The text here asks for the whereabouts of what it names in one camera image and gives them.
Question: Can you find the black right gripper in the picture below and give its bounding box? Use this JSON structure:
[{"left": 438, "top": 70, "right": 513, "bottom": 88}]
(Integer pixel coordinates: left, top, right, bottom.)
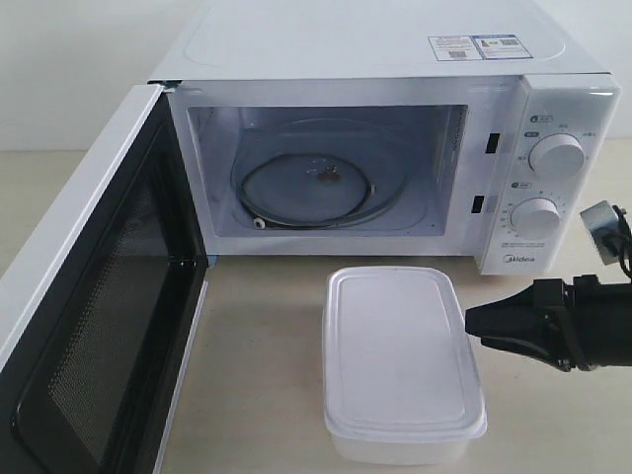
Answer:
[{"left": 465, "top": 275, "right": 631, "bottom": 371}]

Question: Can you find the white Midea microwave body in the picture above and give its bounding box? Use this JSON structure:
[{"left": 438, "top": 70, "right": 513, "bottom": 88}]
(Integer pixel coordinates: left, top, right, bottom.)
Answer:
[{"left": 149, "top": 1, "right": 621, "bottom": 275}]

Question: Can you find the white plastic lidded container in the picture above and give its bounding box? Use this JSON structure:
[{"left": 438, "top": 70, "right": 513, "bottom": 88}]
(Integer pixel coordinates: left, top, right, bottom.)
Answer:
[{"left": 322, "top": 266, "right": 487, "bottom": 466}]

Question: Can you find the black turntable roller ring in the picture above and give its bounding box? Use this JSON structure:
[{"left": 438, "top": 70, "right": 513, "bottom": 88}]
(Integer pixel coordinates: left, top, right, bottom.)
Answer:
[{"left": 238, "top": 154, "right": 377, "bottom": 232}]

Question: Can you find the white upper power knob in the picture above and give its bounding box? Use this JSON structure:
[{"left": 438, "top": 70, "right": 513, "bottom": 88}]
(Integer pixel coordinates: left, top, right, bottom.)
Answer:
[{"left": 528, "top": 133, "right": 587, "bottom": 181}]

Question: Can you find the white lower timer knob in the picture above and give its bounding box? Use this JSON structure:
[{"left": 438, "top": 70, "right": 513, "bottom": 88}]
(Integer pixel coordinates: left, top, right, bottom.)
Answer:
[{"left": 511, "top": 197, "right": 561, "bottom": 240}]

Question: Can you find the white microwave door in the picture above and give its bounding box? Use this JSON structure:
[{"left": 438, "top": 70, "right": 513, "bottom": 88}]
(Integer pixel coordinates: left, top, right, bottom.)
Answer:
[{"left": 1, "top": 84, "right": 207, "bottom": 473}]

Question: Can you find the glass microwave turntable plate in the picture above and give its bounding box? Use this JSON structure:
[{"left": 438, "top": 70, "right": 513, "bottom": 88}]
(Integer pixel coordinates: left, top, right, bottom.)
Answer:
[{"left": 231, "top": 118, "right": 408, "bottom": 230}]

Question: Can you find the blue label sticker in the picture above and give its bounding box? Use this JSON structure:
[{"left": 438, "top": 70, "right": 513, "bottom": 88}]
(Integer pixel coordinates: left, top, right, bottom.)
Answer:
[{"left": 469, "top": 34, "right": 532, "bottom": 61}]

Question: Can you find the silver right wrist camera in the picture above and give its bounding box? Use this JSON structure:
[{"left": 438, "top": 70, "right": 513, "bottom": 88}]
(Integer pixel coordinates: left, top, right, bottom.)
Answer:
[{"left": 580, "top": 200, "right": 621, "bottom": 266}]

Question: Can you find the white label sticker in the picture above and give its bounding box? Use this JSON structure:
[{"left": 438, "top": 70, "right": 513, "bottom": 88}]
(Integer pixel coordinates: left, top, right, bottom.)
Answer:
[{"left": 428, "top": 36, "right": 483, "bottom": 62}]

